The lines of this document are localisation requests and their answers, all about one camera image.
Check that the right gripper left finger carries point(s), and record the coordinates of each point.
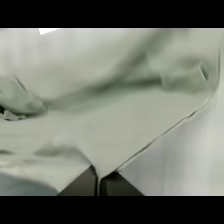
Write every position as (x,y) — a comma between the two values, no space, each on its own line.
(85,185)

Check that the pale green shirt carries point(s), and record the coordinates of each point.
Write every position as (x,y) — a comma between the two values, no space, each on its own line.
(110,110)

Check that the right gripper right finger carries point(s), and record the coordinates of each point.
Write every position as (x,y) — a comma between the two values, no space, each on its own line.
(116,186)

